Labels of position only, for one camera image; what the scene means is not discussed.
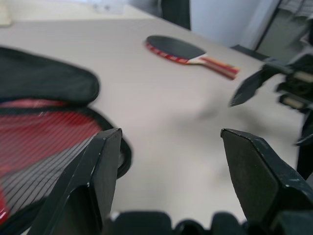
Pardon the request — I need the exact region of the grey metal cabinet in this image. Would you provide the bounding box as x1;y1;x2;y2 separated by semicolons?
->
254;0;313;51

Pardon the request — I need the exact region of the table tennis paddle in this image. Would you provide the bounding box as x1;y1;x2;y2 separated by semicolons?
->
142;35;242;80

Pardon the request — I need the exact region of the cream lidded box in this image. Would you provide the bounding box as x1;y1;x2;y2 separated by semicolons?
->
0;0;12;26

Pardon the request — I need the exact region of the black and red paddle case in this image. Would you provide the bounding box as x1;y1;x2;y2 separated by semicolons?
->
0;46;134;235

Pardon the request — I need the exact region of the clear socket plate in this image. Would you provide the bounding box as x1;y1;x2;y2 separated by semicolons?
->
92;0;124;14

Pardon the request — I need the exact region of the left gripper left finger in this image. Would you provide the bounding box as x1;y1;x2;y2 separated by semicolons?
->
26;127;122;235

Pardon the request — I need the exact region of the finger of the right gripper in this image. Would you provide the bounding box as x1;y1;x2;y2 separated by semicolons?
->
228;66;271;108
296;134;313;147

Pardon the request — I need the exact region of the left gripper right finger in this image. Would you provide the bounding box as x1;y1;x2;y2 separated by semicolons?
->
220;128;313;222

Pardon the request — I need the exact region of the black office chair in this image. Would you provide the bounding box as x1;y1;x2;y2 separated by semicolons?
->
156;0;192;31

